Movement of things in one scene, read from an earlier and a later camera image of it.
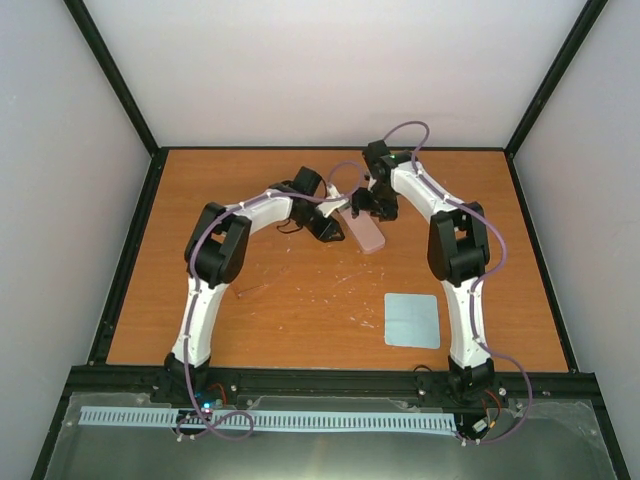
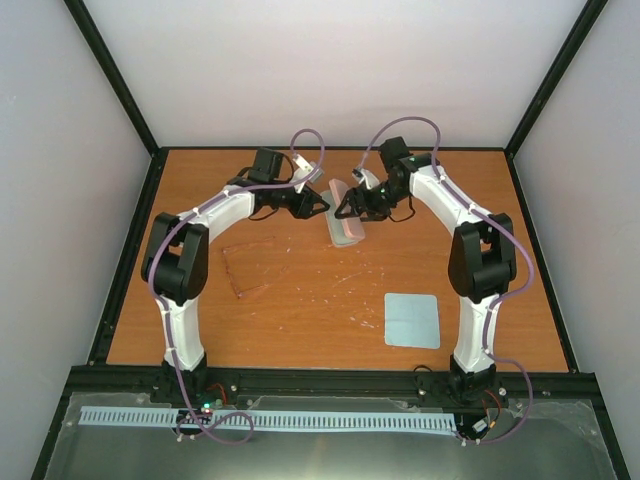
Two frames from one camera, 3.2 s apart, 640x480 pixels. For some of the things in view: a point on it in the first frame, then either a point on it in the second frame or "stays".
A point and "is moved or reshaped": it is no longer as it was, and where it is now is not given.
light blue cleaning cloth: x=411 y=320 stays
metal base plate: x=561 y=439 stays
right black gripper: x=358 y=203 stays
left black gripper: x=329 y=225 → x=308 y=198
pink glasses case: x=364 y=229 is moved or reshaped
